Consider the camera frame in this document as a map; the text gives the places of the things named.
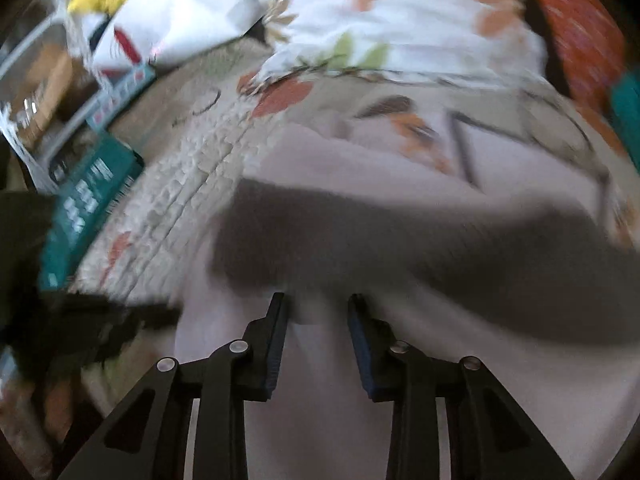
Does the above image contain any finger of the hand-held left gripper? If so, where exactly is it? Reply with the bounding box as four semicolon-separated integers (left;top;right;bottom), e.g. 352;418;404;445
97;301;183;333

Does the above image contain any beige floral bedsheet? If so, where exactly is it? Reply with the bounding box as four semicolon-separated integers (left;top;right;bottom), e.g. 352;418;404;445
75;40;640;311

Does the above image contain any teal cloth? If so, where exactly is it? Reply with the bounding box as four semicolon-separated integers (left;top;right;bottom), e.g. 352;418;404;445
610;72;640;146

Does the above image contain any red patterned cushion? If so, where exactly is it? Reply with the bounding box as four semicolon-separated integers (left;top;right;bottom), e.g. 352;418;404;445
515;0;633;126

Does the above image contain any clear plastic storage rack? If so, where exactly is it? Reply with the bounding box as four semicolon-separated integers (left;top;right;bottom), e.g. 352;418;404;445
0;0;103;176

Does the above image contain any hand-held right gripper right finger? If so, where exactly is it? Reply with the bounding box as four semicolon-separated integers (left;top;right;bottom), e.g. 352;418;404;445
347;294;576;480

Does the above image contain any dark grey garment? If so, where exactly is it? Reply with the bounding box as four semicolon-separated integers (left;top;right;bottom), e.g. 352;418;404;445
212;180;640;356

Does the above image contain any white pillow with red mark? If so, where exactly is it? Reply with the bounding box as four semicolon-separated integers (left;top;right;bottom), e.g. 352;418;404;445
92;0;261;68

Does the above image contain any pale lilac garment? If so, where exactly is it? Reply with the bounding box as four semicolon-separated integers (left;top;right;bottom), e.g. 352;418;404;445
172;120;621;480

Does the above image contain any white floral pillow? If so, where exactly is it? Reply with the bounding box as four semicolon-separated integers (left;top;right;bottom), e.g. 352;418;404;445
250;0;551;91

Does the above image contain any box with patterned edge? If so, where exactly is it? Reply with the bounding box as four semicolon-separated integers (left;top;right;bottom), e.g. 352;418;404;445
85;62;157;131

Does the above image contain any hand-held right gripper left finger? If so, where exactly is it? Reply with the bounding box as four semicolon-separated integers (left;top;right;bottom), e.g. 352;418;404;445
57;292;289;480

